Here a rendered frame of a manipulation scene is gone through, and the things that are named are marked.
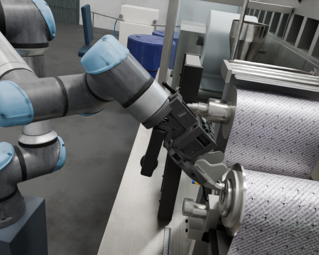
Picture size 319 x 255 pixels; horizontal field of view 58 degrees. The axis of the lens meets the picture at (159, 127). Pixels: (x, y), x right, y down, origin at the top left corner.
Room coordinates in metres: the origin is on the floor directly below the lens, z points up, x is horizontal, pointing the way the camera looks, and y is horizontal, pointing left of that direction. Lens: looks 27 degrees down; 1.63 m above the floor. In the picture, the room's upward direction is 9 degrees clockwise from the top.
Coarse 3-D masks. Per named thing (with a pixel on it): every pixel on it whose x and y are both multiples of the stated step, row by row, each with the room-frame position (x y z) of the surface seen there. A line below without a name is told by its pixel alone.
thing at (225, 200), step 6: (228, 180) 0.48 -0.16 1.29; (228, 186) 0.46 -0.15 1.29; (222, 192) 0.49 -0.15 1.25; (228, 192) 0.45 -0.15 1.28; (222, 198) 0.47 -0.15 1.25; (228, 198) 0.44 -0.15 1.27; (222, 204) 0.47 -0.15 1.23; (228, 204) 0.44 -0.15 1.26; (222, 210) 0.45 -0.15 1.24; (228, 210) 0.44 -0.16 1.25
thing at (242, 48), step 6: (240, 42) 1.14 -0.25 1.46; (246, 42) 1.13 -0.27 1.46; (252, 42) 1.12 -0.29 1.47; (258, 42) 1.13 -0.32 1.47; (240, 48) 1.14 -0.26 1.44; (246, 48) 1.13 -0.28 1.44; (252, 48) 1.13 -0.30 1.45; (258, 48) 1.15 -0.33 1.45; (240, 54) 1.14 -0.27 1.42; (246, 54) 1.14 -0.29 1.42; (252, 54) 1.14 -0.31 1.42; (246, 60) 1.15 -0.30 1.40; (252, 60) 1.17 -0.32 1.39
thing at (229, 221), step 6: (228, 174) 0.51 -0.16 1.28; (234, 174) 0.48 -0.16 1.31; (234, 180) 0.47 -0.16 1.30; (240, 180) 0.46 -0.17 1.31; (234, 186) 0.45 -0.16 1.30; (240, 186) 0.45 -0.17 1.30; (234, 192) 0.44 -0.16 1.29; (240, 192) 0.44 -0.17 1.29; (234, 198) 0.43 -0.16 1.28; (240, 198) 0.43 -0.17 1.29; (234, 204) 0.42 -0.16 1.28; (234, 210) 0.42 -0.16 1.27; (222, 216) 0.47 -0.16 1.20; (228, 216) 0.43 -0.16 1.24; (234, 216) 0.42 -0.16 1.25; (222, 222) 0.46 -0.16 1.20; (228, 222) 0.42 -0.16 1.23; (234, 222) 0.42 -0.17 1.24
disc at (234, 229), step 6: (234, 168) 0.52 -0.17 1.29; (240, 168) 0.48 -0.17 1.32; (240, 174) 0.47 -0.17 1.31; (246, 186) 0.44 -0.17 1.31; (246, 192) 0.43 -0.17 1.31; (240, 204) 0.42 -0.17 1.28; (240, 210) 0.41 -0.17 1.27; (240, 216) 0.41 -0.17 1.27; (240, 222) 0.40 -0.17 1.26; (228, 228) 0.44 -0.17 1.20; (234, 228) 0.41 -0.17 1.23; (228, 234) 0.43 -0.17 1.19; (234, 234) 0.41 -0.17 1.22
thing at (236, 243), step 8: (232, 240) 0.41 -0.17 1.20; (240, 240) 0.41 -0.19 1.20; (248, 240) 0.41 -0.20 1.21; (232, 248) 0.41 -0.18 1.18; (240, 248) 0.41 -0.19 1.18; (248, 248) 0.41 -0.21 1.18; (256, 248) 0.41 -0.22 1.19; (264, 248) 0.41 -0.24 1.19; (272, 248) 0.41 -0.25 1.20; (280, 248) 0.41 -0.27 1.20; (288, 248) 0.41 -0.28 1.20; (296, 248) 0.41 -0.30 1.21
